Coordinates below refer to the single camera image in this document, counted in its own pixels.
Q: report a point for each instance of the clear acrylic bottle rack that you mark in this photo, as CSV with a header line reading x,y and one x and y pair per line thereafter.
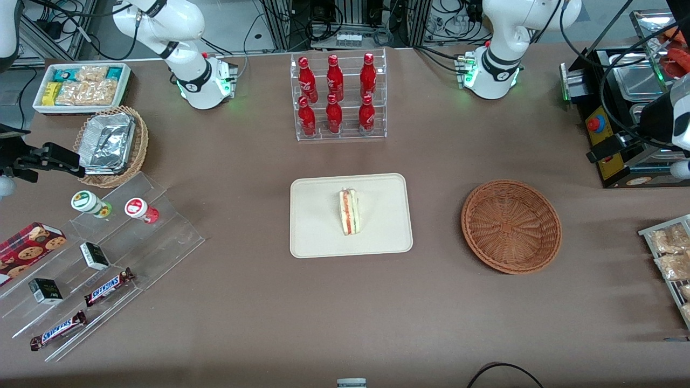
x,y
347,134

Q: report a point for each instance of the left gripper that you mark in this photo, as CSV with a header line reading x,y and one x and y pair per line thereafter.
x,y
632,141

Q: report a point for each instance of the snickers chocolate bar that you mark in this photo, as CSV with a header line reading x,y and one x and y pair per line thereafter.
x,y
58,330
108,287

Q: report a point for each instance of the steel food pan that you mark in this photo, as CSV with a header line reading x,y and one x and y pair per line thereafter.
x,y
641,116
636,81

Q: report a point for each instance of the red cola bottle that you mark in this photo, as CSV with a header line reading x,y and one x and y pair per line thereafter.
x,y
333,116
307,81
335,78
368,75
306,118
366,116

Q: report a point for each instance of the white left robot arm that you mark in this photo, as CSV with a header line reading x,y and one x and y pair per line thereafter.
x,y
506,32

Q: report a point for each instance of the white rectangular snack bin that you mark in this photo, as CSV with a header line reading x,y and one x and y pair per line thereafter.
x,y
81,109

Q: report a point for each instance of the brown round wicker basket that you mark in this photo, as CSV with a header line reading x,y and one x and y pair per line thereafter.
x,y
512,226

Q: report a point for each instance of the triangular sandwich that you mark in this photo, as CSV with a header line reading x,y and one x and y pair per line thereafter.
x,y
349,213

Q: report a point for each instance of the white power strip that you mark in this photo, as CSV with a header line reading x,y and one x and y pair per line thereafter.
x,y
349,39

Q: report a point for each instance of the small grey device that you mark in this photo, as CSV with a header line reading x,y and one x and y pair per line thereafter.
x,y
351,383

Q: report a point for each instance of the red emergency stop button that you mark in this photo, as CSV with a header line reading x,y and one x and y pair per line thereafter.
x,y
595,124

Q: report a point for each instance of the clear acrylic stepped display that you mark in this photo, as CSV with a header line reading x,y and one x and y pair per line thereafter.
x,y
161,237

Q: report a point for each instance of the silver box with green light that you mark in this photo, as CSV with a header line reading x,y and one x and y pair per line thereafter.
x,y
572,83

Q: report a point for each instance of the small clear cracker bag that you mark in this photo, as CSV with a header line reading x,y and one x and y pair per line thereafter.
x,y
91,74

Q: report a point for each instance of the beige rectangular tray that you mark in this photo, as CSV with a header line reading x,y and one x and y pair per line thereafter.
x,y
312,215

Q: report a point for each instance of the light wicker basket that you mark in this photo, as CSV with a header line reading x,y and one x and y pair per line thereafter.
x,y
141,145

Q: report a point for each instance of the large clear cracker bag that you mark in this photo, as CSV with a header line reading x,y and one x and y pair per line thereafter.
x,y
89,92

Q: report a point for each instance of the black food warmer appliance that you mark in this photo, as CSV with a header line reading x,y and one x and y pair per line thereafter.
x,y
620,178

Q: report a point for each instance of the green lid snack cup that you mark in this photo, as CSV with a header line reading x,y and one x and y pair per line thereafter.
x,y
86,201

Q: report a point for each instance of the small black box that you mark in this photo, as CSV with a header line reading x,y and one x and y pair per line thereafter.
x,y
46,291
94,256

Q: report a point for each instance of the glass food display case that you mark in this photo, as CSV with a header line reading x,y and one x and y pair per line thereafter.
x,y
655,27

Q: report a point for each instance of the yellow snack packet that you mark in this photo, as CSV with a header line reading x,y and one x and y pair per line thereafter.
x,y
52,93

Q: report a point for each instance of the clear bag of snacks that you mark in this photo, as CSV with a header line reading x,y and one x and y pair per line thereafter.
x,y
685,292
668,240
674,267
687,312

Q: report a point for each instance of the red lid snack cup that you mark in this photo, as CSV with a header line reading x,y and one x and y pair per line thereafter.
x,y
137,208

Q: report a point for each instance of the red cookie box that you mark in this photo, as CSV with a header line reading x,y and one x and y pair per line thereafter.
x,y
27,250

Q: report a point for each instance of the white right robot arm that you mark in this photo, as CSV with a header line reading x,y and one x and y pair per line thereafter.
x,y
188,32

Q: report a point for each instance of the silver foil tray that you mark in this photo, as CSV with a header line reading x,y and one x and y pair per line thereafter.
x,y
108,143

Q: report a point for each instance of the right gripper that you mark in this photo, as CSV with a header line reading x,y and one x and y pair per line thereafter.
x,y
15,159

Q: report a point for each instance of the teal snack packet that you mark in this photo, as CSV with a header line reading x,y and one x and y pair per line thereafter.
x,y
114,73
64,74

